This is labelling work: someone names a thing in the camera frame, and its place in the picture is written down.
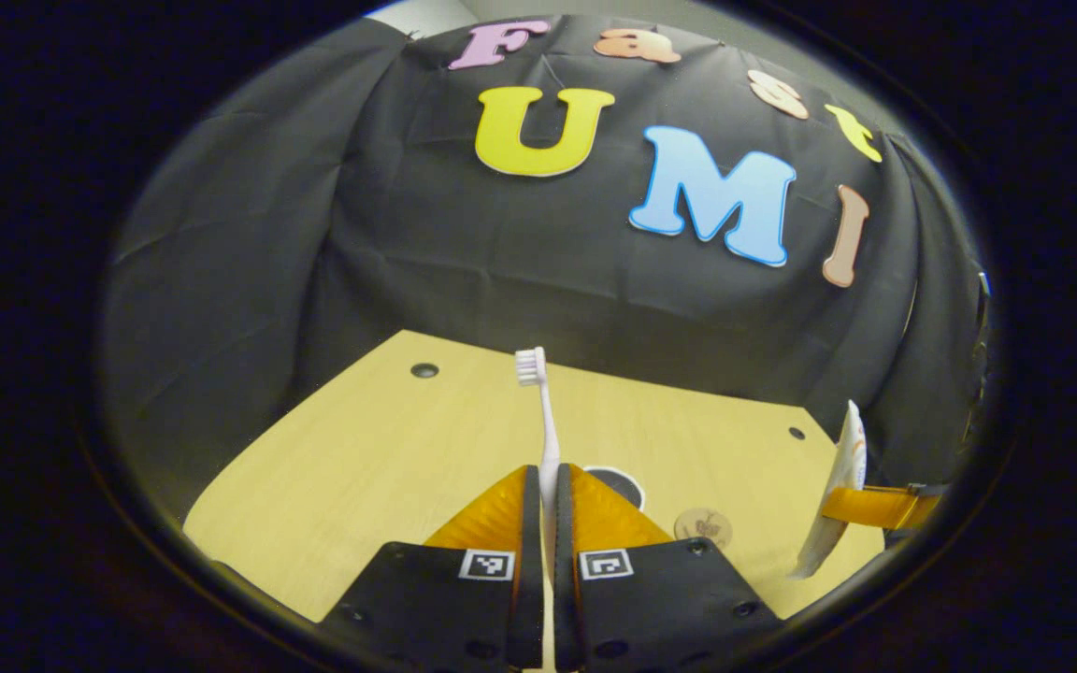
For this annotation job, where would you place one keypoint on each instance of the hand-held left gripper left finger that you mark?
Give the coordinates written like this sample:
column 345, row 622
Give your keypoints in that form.
column 527, row 579

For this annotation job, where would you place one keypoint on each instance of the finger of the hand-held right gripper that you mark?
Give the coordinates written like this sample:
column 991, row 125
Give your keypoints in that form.
column 875, row 507

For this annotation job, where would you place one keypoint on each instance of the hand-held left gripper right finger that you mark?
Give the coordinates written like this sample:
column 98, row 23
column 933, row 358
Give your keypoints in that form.
column 565, row 579

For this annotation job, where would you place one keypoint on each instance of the white toothpaste tube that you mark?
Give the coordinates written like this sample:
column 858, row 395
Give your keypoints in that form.
column 852, row 449

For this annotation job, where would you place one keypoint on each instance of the round wooden coaster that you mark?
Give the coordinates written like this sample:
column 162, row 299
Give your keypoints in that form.
column 702, row 525

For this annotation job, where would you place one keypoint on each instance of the white toothbrush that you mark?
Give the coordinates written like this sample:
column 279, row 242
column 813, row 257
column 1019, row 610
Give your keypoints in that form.
column 548, row 421

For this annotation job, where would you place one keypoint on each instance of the black backdrop cloth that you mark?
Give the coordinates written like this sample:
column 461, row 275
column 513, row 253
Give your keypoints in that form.
column 501, row 262

